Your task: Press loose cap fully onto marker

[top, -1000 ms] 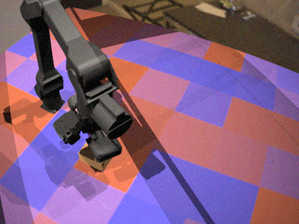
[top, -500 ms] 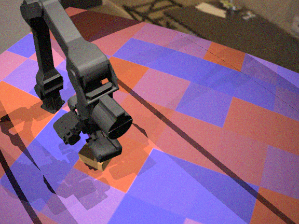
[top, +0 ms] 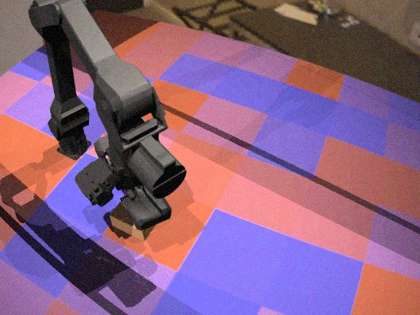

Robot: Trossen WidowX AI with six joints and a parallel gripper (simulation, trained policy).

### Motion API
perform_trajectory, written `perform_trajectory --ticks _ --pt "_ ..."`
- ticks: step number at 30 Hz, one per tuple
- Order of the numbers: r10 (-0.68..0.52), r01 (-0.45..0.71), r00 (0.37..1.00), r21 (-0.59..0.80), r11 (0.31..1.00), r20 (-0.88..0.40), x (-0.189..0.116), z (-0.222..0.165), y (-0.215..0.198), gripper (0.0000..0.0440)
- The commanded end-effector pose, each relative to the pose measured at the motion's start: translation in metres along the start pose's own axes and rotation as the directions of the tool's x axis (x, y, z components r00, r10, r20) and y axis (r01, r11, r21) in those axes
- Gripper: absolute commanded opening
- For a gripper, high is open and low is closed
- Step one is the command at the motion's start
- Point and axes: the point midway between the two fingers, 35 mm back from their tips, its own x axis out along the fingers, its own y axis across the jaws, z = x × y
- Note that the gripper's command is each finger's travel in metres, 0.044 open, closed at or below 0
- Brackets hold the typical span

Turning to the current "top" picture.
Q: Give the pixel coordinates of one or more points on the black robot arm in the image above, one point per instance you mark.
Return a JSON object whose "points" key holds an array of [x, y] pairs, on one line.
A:
{"points": [[122, 96]]}

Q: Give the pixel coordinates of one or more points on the tan square block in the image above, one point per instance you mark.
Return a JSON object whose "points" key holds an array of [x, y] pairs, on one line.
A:
{"points": [[121, 220]]}

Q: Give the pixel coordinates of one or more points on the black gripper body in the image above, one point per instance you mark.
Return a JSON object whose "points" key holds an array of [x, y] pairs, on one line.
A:
{"points": [[144, 210]]}

